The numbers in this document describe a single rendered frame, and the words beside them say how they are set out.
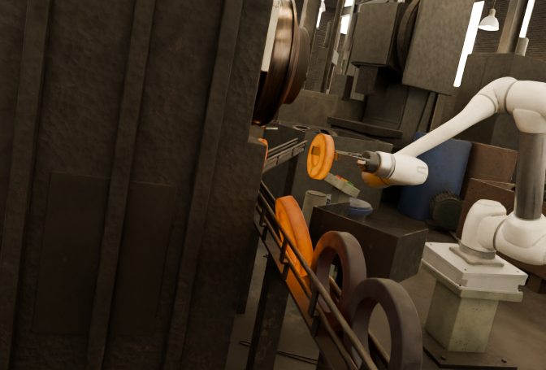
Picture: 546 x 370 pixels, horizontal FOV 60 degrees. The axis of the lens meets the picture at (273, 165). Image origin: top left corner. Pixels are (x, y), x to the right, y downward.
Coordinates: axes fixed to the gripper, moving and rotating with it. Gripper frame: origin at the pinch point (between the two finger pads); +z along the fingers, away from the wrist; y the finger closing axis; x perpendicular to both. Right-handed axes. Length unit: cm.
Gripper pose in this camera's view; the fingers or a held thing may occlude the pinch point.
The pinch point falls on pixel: (322, 151)
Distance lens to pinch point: 161.0
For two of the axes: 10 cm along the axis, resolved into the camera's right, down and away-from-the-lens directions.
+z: -9.4, -1.9, -3.0
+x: 2.4, -9.6, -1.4
